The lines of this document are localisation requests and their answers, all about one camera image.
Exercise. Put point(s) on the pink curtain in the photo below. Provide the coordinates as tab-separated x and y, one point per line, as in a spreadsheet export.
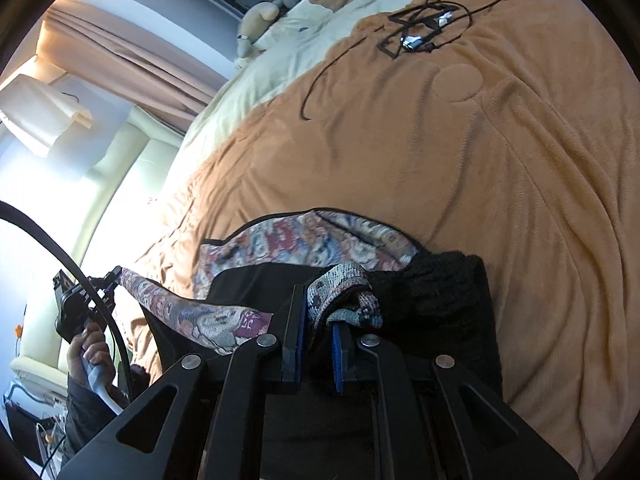
140	70

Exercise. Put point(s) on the small silver device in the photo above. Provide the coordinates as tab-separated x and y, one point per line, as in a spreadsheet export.
445	17
412	40

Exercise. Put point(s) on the orange fleece blanket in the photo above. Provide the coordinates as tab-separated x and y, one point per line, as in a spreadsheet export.
400	160

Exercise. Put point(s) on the person's left forearm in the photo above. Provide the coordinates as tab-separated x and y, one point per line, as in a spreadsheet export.
85	412

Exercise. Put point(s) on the cream duvet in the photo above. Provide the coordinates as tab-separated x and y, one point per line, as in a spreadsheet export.
225	100

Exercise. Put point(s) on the hanging cream garment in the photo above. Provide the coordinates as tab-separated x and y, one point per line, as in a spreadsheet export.
40	107

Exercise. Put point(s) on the orange flower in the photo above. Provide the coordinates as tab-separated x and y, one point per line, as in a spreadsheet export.
19	331

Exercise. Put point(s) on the beige stuffed toy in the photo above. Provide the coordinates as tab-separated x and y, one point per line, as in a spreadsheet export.
257	22

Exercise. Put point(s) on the black pants with patterned lining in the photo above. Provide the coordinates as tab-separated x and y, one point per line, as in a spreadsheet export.
440	295

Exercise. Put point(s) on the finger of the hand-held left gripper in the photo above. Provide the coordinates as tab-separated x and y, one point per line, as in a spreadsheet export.
107	277

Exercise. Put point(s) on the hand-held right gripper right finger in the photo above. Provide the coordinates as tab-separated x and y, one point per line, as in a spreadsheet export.
340	355

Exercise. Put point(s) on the white leather chair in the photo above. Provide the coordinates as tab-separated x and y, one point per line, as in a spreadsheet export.
35	364

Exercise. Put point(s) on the person's left hand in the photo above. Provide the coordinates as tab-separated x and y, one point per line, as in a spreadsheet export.
82	355

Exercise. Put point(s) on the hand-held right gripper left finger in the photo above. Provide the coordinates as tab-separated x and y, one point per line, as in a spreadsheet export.
298	332

